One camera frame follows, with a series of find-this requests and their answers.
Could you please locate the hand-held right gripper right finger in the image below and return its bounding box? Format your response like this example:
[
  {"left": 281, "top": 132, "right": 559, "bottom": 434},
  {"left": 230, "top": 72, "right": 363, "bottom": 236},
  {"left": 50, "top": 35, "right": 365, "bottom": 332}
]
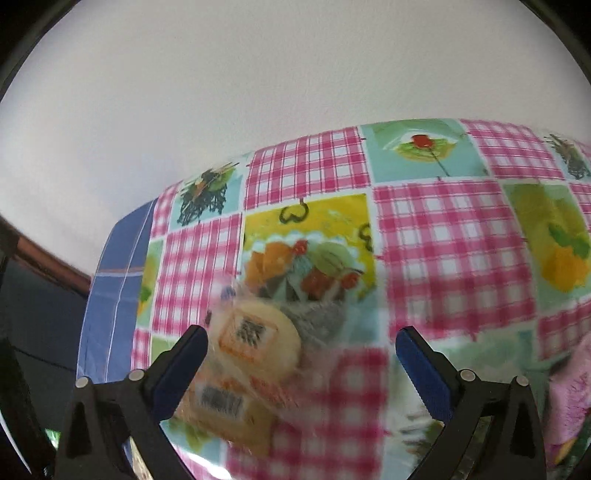
[{"left": 396, "top": 326, "right": 548, "bottom": 480}]

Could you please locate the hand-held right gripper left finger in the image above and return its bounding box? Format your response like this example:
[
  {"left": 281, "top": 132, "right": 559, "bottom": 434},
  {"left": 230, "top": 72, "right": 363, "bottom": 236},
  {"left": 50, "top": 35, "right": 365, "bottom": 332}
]
[{"left": 54, "top": 325, "right": 208, "bottom": 480}]

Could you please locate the blue bed sheet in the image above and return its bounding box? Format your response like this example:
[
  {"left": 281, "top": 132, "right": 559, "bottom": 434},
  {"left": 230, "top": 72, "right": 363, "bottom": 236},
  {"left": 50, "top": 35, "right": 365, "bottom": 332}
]
[{"left": 76, "top": 198, "right": 160, "bottom": 384}]

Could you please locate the purple snack packet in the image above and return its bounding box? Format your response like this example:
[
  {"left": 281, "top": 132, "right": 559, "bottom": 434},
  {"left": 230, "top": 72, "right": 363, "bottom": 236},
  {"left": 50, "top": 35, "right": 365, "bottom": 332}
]
[{"left": 542, "top": 342, "right": 591, "bottom": 469}]

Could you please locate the clear round pastry packet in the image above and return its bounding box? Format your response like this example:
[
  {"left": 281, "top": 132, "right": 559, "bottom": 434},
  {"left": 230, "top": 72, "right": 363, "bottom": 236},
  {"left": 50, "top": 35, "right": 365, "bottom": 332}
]
[{"left": 203, "top": 281, "right": 352, "bottom": 386}]

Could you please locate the brown wooden frame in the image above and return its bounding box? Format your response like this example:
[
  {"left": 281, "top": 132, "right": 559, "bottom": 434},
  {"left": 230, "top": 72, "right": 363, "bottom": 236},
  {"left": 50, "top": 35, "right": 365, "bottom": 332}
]
[{"left": 0, "top": 215, "right": 93, "bottom": 294}]

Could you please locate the pink checked printed tablecloth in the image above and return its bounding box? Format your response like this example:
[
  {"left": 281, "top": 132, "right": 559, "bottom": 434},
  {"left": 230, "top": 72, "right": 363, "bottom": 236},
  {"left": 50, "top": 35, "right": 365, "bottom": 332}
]
[{"left": 78, "top": 117, "right": 591, "bottom": 480}]

